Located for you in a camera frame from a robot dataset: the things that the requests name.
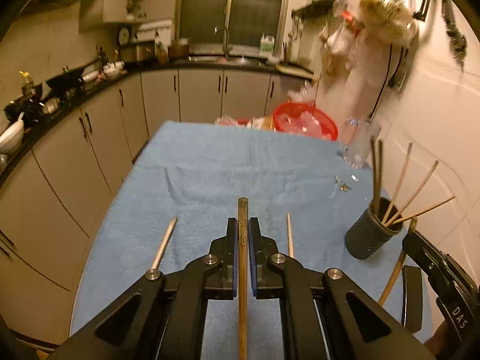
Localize white bowl on counter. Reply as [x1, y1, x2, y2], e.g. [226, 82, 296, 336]
[0, 119, 24, 155]

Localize large hanging plastic bag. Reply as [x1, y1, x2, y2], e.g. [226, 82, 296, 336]
[359, 0, 417, 47]

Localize red plastic basin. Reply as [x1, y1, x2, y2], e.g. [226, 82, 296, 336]
[272, 102, 338, 141]

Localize wooden chopstick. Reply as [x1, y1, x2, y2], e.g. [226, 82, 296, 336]
[386, 196, 456, 227]
[377, 216, 418, 306]
[375, 139, 383, 215]
[286, 213, 295, 258]
[369, 136, 379, 215]
[151, 217, 177, 270]
[383, 160, 439, 227]
[238, 197, 249, 360]
[382, 142, 413, 224]

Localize black chopstick holder cup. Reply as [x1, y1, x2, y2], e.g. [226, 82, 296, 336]
[344, 197, 403, 259]

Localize kitchen window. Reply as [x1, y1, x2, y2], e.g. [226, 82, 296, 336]
[175, 0, 288, 55]

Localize black power cable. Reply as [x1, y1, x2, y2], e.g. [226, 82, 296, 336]
[368, 44, 393, 121]

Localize lower kitchen cabinets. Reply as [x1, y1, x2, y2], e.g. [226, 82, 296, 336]
[1, 68, 310, 344]

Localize blue towel table cover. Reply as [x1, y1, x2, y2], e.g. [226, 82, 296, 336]
[72, 123, 400, 330]

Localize black frying pan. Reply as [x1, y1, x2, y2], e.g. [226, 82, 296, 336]
[46, 64, 89, 93]

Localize black tool hanging on wall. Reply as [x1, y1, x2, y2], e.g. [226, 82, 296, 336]
[442, 0, 467, 70]

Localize small metal bits on towel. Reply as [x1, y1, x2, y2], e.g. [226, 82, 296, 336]
[334, 174, 359, 193]

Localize sink faucet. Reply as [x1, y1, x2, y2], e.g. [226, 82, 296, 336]
[214, 25, 233, 59]

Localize green detergent jug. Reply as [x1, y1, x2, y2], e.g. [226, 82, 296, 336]
[259, 35, 275, 58]

